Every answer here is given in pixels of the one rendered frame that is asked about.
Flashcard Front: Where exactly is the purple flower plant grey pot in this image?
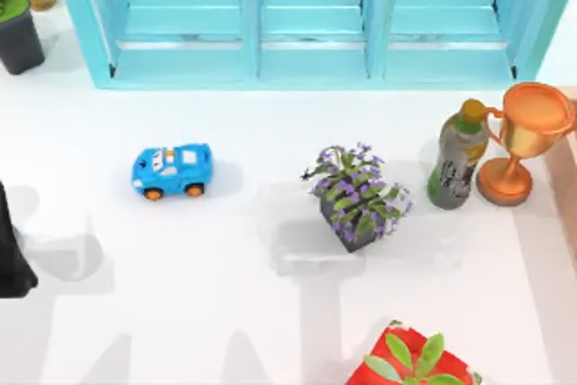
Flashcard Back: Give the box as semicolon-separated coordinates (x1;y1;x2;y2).
301;142;415;254

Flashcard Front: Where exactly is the blue toy car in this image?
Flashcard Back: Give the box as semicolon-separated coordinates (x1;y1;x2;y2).
131;142;214;202

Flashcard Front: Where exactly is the light blue rack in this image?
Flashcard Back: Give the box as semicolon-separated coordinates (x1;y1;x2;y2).
50;0;577;92

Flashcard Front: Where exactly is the green and grey bottle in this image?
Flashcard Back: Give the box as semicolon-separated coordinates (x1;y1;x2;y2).
426;98;491;211

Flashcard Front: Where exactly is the green plant red pot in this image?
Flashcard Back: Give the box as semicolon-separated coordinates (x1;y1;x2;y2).
345;319;483;385

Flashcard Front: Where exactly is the copper trophy cup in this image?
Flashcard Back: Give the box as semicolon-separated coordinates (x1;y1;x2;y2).
476;82;577;207

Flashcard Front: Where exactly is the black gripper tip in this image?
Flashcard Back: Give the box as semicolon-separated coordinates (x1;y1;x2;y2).
0;180;40;299

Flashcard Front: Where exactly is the green plant dark grey pot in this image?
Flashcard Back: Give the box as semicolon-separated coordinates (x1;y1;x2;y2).
0;0;47;76

